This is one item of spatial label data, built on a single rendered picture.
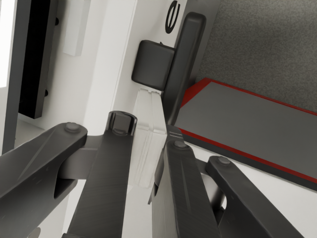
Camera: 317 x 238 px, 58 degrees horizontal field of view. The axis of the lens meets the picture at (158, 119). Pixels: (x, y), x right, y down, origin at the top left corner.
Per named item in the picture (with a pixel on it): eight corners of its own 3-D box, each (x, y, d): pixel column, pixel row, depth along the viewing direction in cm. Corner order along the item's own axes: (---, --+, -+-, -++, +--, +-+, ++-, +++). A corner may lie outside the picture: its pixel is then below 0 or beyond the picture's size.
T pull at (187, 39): (209, 17, 17) (205, 14, 16) (174, 127, 20) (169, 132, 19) (155, 2, 18) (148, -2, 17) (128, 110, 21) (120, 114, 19)
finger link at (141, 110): (135, 187, 13) (119, 184, 13) (138, 131, 20) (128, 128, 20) (151, 129, 12) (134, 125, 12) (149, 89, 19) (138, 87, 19)
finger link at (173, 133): (164, 166, 11) (237, 182, 11) (159, 121, 16) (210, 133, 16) (154, 199, 12) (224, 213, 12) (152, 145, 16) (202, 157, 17)
